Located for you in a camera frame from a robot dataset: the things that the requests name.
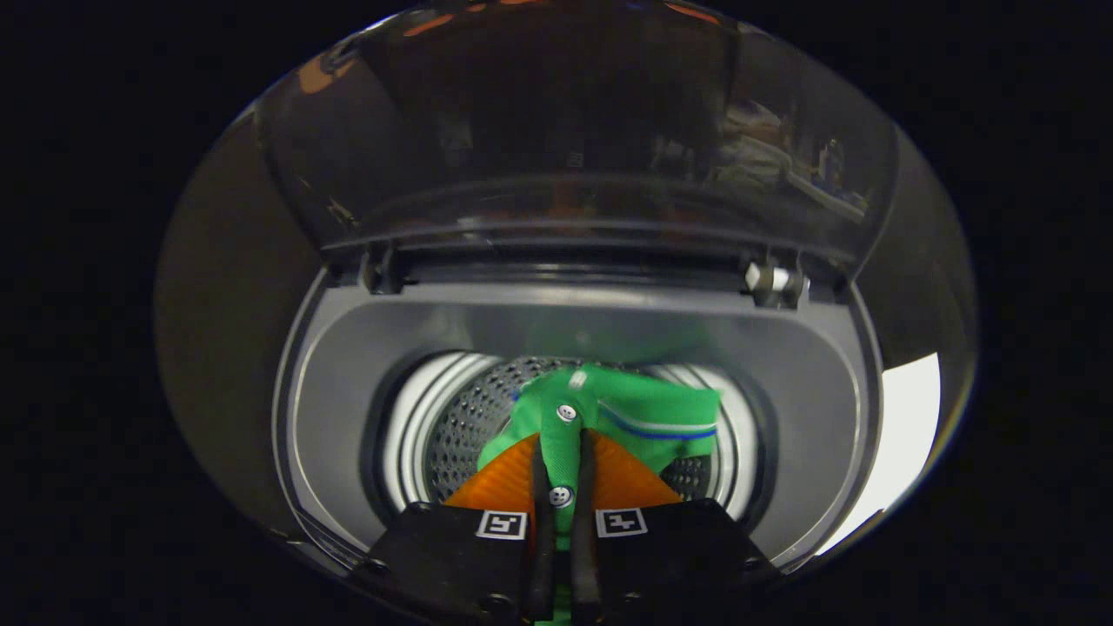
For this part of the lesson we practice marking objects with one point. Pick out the green polo shirt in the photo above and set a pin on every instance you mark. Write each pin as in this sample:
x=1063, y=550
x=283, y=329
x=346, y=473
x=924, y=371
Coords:
x=643, y=409

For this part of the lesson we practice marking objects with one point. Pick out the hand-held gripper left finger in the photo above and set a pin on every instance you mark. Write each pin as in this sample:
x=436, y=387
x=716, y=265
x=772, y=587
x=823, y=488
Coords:
x=537, y=539

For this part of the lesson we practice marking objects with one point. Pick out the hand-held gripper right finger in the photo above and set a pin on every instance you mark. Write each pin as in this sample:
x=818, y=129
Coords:
x=583, y=539

